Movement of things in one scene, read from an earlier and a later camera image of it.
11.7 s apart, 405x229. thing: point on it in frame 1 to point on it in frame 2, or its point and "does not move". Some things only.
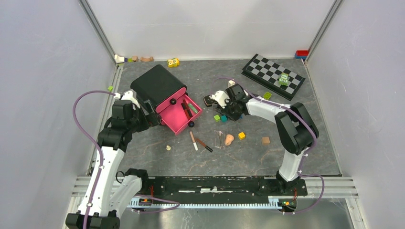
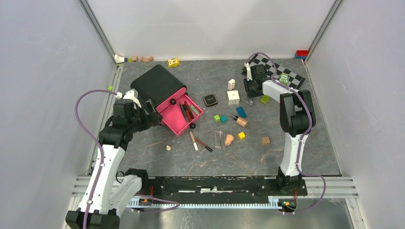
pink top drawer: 161,107 does not move
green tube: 193,108 does not move
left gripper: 150,119 does not move
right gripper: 225,110 to 250,94
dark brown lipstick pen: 187,108 to 188,116
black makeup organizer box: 155,84 does not move
